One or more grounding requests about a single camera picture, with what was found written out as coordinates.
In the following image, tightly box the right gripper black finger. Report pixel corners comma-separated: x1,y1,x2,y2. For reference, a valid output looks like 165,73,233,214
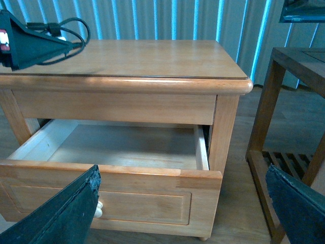
266,165,324,243
1,10,73,71
1,165,101,243

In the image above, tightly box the upper drawer wooden knob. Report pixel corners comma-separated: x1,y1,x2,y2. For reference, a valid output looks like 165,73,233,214
94,201,103,219

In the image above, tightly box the light wooden nightstand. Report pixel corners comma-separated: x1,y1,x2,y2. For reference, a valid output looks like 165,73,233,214
0,39,254,241

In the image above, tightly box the dark wooden side table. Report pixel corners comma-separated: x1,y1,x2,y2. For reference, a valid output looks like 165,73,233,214
246,47,324,243

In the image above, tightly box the grey pleated curtain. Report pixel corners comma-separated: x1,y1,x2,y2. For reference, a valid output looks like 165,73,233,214
1,1,324,85

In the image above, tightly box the dark monitor corner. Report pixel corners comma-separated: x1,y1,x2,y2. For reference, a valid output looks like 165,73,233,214
279,0,324,23

